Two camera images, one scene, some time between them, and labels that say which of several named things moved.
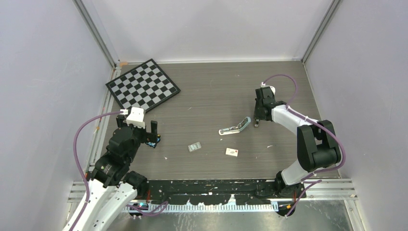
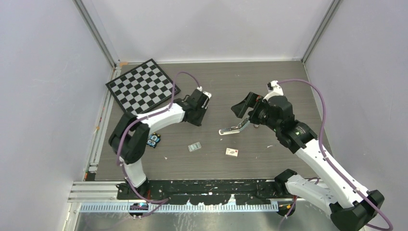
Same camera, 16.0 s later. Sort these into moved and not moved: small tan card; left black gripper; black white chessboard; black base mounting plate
Moved: left black gripper
Not moved: black white chessboard; small tan card; black base mounting plate
